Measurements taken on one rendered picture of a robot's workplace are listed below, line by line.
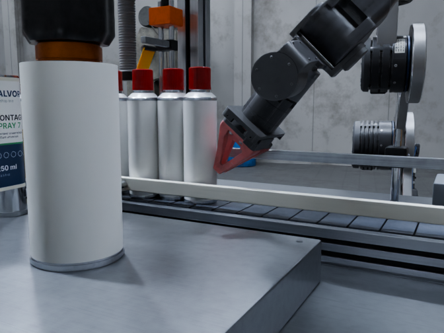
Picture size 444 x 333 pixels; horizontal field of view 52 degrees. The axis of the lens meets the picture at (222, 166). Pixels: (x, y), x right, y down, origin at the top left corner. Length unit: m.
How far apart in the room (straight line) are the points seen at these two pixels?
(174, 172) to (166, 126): 0.07
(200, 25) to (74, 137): 0.49
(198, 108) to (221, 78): 7.60
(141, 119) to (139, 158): 0.06
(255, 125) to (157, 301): 0.33
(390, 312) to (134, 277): 0.25
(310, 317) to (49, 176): 0.27
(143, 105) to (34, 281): 0.37
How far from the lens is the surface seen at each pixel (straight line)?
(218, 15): 8.41
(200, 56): 0.85
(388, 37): 1.25
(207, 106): 0.67
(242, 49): 8.01
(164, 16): 0.82
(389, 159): 0.64
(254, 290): 0.39
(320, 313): 0.47
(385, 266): 0.58
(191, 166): 0.68
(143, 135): 0.73
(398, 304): 0.51
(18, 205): 0.68
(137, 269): 0.43
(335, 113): 7.89
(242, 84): 7.96
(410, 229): 0.60
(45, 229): 0.44
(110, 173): 0.44
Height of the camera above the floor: 1.03
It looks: 8 degrees down
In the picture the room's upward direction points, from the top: straight up
